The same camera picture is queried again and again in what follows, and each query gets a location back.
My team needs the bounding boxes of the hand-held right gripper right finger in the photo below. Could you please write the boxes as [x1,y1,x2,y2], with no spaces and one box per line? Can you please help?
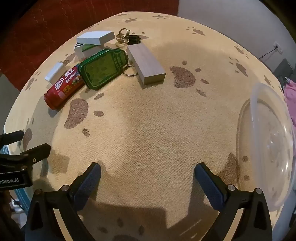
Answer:
[194,162,272,241]

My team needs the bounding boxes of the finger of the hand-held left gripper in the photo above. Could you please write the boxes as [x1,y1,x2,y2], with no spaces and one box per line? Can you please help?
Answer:
[20,143,51,167]
[0,130,25,146]

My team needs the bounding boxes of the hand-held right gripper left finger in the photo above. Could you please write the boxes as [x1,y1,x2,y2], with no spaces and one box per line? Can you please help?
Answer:
[24,162,102,241]

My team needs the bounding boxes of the red snack packet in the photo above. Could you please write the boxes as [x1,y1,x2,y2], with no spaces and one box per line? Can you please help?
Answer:
[44,65,85,110]

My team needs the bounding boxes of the clear plastic bowl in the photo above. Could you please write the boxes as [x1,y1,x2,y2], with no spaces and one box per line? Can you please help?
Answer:
[236,82,296,212]

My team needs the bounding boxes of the dark green packet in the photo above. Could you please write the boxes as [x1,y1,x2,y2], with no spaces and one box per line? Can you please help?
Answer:
[78,48,137,89]

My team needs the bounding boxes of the green backed tile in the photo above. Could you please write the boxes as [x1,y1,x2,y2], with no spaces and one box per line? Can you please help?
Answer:
[73,43,104,62]

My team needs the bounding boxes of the white striped block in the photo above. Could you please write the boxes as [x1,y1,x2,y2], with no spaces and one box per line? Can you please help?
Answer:
[76,31,115,47]

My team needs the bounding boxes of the grey wooden block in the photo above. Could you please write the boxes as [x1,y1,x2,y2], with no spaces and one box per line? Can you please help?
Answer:
[127,44,166,85]

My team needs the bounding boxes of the black clip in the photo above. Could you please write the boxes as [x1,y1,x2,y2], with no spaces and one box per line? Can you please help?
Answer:
[127,35,142,45]

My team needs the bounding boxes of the small white block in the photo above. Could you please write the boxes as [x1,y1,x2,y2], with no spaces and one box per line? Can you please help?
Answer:
[45,62,67,82]

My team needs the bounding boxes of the paw print tablecloth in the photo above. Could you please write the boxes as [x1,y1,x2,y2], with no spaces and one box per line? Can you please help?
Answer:
[3,11,296,241]

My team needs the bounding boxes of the red patterned carpet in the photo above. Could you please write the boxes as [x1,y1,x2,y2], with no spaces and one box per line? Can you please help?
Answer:
[0,0,178,77]

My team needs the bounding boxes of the pink blanket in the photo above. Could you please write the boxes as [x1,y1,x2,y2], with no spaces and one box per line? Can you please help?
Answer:
[283,80,296,127]

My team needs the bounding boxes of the grey headboard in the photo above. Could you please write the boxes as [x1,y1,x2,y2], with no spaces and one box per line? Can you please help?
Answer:
[273,58,296,80]

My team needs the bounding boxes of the metal key rings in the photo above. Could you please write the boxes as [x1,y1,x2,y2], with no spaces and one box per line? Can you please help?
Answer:
[116,28,131,44]

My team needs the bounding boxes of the black power cable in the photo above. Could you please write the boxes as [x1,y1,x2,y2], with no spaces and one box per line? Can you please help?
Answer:
[258,47,277,60]

